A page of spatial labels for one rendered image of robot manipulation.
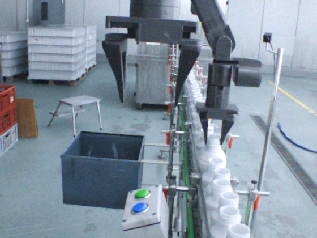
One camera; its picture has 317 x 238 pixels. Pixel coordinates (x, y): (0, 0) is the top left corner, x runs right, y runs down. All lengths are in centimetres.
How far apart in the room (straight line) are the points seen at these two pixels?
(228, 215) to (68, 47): 684
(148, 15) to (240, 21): 1082
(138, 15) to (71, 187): 115
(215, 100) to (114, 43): 50
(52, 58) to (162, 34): 713
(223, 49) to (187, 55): 44
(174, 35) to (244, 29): 1085
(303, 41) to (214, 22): 1096
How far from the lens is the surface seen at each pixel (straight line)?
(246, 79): 85
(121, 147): 168
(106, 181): 142
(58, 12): 1153
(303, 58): 1181
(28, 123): 438
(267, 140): 230
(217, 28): 82
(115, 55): 39
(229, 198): 73
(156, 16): 38
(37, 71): 762
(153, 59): 556
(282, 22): 1151
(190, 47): 38
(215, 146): 89
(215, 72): 84
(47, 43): 748
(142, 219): 71
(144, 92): 564
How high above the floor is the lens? 149
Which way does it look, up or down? 16 degrees down
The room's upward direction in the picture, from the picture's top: 4 degrees clockwise
